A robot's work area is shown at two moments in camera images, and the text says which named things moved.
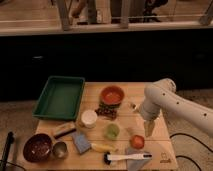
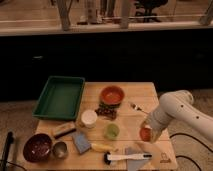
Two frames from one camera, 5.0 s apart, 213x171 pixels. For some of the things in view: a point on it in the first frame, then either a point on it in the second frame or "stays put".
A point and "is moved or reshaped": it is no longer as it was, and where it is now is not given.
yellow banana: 103,148 stays put
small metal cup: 60,149 stays put
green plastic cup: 112,131 stays put
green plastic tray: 60,98 stays put
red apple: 137,141 is moved or reshaped
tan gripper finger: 151,126 to 155,134
